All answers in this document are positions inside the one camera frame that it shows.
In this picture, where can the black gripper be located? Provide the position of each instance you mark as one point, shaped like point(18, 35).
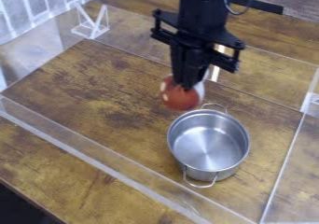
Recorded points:
point(197, 35)

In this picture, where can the red plush mushroom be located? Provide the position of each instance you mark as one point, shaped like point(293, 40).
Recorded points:
point(176, 97)

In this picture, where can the silver metal pot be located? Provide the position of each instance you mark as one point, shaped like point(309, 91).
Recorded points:
point(210, 143)

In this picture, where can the black bar in background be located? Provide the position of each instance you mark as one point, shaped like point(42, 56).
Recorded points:
point(265, 6)

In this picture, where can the clear acrylic triangle bracket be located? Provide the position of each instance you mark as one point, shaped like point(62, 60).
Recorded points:
point(91, 28)

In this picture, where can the clear acrylic enclosure wall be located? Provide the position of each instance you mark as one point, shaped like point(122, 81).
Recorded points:
point(160, 187)

